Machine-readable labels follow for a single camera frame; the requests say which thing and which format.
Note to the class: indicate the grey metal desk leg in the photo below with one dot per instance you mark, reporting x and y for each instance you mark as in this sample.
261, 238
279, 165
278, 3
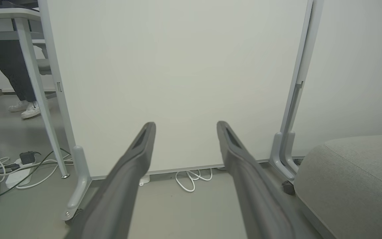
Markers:
38, 89

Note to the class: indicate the small white plastic bracket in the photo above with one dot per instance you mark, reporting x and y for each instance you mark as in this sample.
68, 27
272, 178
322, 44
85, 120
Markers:
144, 181

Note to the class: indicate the person's dark trouser legs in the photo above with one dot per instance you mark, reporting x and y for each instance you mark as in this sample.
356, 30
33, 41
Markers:
12, 66

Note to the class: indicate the small black caster wheel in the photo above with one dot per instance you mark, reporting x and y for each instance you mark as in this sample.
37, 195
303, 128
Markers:
288, 188

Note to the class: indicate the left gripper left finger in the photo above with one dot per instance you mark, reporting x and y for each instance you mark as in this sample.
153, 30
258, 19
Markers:
118, 199

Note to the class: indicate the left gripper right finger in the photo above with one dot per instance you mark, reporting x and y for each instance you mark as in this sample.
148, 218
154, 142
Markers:
260, 205

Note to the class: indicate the black power adapter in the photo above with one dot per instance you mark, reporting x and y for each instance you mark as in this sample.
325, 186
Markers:
27, 157

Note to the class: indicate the large white partition panel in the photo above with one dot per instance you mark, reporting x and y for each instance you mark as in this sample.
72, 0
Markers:
177, 66

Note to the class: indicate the black partition caster wheel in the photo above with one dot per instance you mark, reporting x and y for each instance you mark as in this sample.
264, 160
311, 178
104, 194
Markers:
72, 217

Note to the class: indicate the grey partition leg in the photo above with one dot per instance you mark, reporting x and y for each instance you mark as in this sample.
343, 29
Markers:
80, 179
275, 156
291, 149

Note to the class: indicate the white sneaker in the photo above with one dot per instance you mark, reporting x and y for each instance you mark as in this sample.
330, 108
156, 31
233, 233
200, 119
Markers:
31, 111
18, 106

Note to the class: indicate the grey fabric sofa seat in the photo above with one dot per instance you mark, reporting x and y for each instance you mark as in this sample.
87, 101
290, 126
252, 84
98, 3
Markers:
360, 186

